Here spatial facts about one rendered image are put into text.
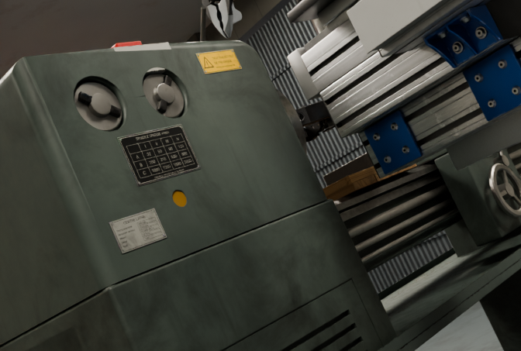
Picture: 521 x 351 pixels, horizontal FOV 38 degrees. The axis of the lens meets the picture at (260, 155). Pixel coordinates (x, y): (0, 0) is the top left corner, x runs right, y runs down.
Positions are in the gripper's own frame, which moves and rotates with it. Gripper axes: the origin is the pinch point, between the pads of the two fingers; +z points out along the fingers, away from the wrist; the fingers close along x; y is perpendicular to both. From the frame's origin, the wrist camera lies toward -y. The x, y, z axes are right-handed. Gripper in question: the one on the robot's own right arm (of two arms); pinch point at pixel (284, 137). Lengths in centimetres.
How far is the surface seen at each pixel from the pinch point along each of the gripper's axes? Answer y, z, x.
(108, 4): 218, 287, 201
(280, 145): -38.0, -30.0, -8.1
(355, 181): -8.5, -21.3, -19.8
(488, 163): 41, -28, -29
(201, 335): -77, -31, -35
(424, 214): 15.6, -19.1, -34.0
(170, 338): -82, -31, -33
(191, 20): 338, 325, 201
